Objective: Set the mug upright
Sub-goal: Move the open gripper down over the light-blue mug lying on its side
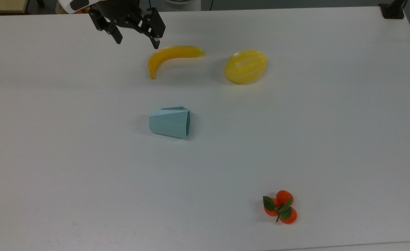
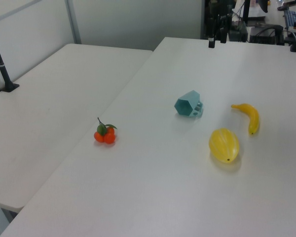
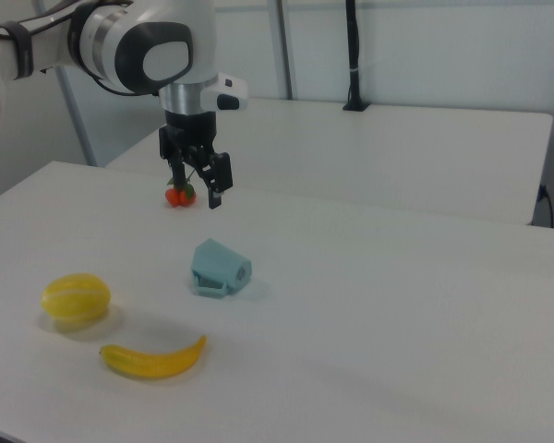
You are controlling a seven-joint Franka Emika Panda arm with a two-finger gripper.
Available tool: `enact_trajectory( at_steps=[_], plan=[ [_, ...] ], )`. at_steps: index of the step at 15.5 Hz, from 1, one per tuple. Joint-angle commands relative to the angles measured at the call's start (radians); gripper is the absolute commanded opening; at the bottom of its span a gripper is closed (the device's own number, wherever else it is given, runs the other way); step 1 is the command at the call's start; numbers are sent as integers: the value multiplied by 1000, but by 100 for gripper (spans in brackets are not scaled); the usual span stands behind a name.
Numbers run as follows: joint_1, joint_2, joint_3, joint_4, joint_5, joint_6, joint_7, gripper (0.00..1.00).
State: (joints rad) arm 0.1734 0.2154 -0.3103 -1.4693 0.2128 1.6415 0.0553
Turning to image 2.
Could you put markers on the grey partition frame post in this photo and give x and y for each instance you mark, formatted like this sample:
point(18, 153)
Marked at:
point(72, 22)

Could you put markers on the orange toy tangerine bunch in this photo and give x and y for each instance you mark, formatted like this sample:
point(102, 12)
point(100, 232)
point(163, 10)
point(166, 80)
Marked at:
point(108, 137)

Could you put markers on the black equipment box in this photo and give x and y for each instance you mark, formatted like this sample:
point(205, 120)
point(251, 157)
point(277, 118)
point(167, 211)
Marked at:
point(265, 33)

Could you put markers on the white side table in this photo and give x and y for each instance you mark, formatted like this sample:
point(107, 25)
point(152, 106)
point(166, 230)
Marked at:
point(51, 111)

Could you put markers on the yellow toy banana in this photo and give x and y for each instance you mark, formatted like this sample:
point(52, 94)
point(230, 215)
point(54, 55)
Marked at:
point(253, 117)

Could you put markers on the yellow striped toy melon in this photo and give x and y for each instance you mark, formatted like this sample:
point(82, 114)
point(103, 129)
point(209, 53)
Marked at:
point(224, 145)

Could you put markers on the teal hexagonal plastic mug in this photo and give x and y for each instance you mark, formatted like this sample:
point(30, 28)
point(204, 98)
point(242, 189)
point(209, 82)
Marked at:
point(187, 105)

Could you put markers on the blue computer keyboard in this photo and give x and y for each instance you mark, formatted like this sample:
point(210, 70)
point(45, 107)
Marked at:
point(292, 17)

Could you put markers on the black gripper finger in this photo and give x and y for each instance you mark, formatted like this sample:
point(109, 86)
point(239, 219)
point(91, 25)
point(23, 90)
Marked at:
point(223, 30)
point(211, 32)

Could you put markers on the black monitor stand pole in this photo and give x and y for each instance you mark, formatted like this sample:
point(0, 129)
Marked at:
point(246, 11)

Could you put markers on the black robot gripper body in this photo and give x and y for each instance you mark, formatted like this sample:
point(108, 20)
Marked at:
point(218, 8)

